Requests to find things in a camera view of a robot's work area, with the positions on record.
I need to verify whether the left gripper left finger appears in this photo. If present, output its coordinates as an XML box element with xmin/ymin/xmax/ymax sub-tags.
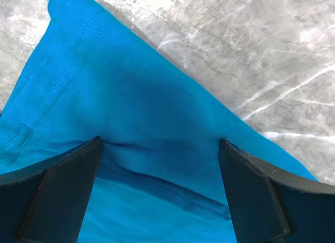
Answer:
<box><xmin>1</xmin><ymin>137</ymin><xmax>103</xmax><ymax>242</ymax></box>

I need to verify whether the blue t shirt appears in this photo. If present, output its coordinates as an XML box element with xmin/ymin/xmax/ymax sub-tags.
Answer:
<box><xmin>1</xmin><ymin>0</ymin><xmax>313</xmax><ymax>242</ymax></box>

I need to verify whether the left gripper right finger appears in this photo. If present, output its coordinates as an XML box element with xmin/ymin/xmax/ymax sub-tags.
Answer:
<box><xmin>218</xmin><ymin>140</ymin><xmax>334</xmax><ymax>243</ymax></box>

